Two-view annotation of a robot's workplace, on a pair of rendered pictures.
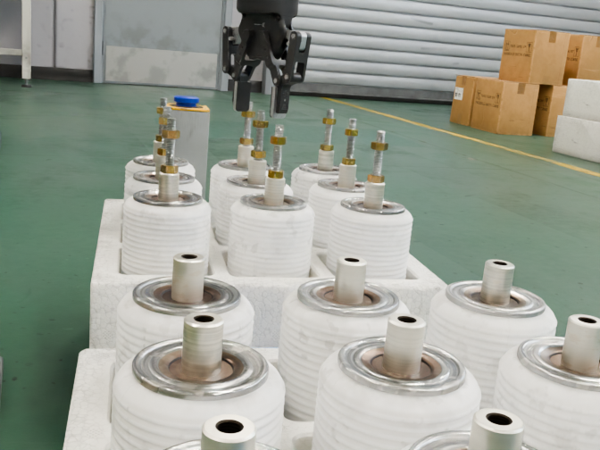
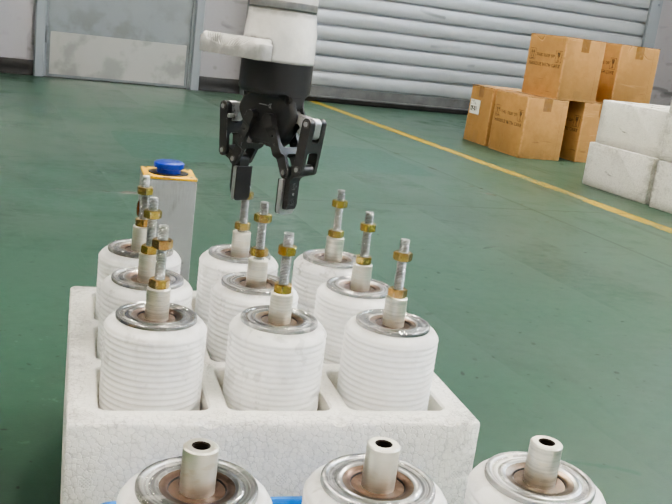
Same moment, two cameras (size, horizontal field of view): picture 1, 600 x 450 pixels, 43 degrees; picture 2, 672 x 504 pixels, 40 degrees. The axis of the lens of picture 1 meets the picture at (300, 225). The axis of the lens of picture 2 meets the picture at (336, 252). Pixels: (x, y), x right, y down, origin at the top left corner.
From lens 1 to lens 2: 0.11 m
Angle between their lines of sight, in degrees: 4
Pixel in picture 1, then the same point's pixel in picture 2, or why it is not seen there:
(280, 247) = (287, 377)
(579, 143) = (614, 176)
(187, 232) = (179, 360)
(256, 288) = (259, 427)
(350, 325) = not seen: outside the picture
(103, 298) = (80, 441)
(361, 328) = not seen: outside the picture
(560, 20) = (593, 18)
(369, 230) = (389, 356)
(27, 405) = not seen: outside the picture
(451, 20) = (467, 14)
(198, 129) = (183, 201)
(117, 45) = (64, 31)
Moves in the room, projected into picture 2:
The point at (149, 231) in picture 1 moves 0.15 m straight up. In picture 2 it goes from (135, 360) to (147, 196)
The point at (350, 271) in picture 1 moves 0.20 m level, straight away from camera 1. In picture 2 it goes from (382, 459) to (379, 350)
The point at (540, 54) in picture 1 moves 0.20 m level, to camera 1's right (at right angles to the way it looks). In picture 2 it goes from (571, 66) to (611, 71)
